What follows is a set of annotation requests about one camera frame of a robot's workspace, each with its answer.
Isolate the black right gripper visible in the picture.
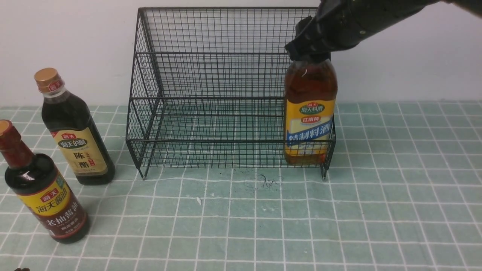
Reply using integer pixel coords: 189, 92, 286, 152
285, 0, 361, 61

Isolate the amber cooking wine bottle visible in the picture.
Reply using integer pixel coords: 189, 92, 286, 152
284, 57, 338, 165

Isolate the dark vinegar bottle gold cap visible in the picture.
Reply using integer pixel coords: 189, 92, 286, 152
34, 67, 115, 185

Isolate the dark soy sauce bottle red neck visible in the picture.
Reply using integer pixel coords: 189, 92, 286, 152
0, 119, 91, 244

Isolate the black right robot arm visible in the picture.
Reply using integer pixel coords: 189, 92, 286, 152
285, 0, 435, 61

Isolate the green checkered tablecloth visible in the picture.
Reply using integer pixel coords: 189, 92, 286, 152
1, 101, 481, 271

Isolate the black wire mesh shelf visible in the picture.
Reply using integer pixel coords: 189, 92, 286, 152
126, 7, 316, 178

